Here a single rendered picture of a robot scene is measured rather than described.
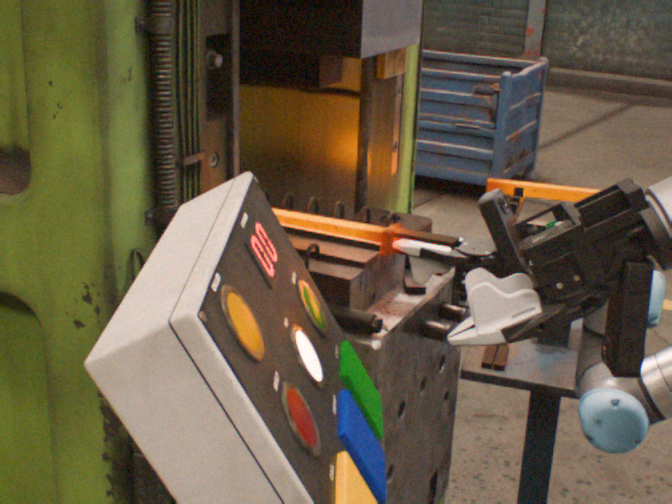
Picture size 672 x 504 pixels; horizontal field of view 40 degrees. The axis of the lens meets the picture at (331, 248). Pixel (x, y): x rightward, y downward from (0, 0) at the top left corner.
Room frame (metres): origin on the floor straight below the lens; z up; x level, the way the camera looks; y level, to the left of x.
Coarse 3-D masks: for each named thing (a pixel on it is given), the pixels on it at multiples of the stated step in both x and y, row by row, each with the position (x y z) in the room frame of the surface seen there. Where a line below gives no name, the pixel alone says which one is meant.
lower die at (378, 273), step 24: (312, 240) 1.25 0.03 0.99; (336, 240) 1.25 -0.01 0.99; (360, 240) 1.23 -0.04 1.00; (312, 264) 1.18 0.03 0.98; (336, 264) 1.19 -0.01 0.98; (360, 264) 1.17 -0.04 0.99; (384, 264) 1.24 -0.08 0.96; (336, 288) 1.14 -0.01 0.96; (360, 288) 1.16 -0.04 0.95; (384, 288) 1.24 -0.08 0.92
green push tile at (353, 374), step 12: (348, 348) 0.80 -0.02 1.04; (348, 360) 0.77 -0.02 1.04; (348, 372) 0.75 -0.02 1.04; (360, 372) 0.79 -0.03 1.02; (348, 384) 0.74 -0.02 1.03; (360, 384) 0.76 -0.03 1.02; (372, 384) 0.81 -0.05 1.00; (360, 396) 0.74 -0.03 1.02; (372, 396) 0.78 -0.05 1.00; (360, 408) 0.74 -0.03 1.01; (372, 408) 0.76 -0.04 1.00; (372, 420) 0.74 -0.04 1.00; (372, 432) 0.74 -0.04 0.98
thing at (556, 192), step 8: (488, 184) 1.78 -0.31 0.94; (496, 184) 1.77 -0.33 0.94; (504, 184) 1.77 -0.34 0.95; (512, 184) 1.76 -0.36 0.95; (520, 184) 1.76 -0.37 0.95; (528, 184) 1.77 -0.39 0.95; (536, 184) 1.77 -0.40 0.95; (544, 184) 1.77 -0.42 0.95; (488, 192) 1.78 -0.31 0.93; (504, 192) 1.77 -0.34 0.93; (512, 192) 1.76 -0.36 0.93; (528, 192) 1.76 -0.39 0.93; (536, 192) 1.75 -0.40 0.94; (544, 192) 1.75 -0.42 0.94; (552, 192) 1.74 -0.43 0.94; (560, 192) 1.74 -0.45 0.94; (568, 192) 1.73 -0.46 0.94; (576, 192) 1.73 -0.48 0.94; (584, 192) 1.73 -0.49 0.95; (592, 192) 1.73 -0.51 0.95; (568, 200) 1.73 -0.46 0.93; (576, 200) 1.73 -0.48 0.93
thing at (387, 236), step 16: (272, 208) 1.34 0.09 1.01; (288, 224) 1.30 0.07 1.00; (304, 224) 1.29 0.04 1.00; (320, 224) 1.27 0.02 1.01; (336, 224) 1.27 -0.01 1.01; (352, 224) 1.27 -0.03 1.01; (400, 224) 1.26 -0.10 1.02; (384, 240) 1.22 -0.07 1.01; (416, 240) 1.21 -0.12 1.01; (432, 240) 1.20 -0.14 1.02; (448, 240) 1.20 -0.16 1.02
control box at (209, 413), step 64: (256, 192) 0.82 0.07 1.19; (192, 256) 0.63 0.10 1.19; (256, 256) 0.69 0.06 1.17; (128, 320) 0.55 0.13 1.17; (192, 320) 0.51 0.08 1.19; (256, 320) 0.61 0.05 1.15; (128, 384) 0.51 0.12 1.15; (192, 384) 0.51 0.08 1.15; (256, 384) 0.54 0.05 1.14; (320, 384) 0.66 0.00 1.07; (192, 448) 0.51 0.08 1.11; (256, 448) 0.51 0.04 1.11; (320, 448) 0.58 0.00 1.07
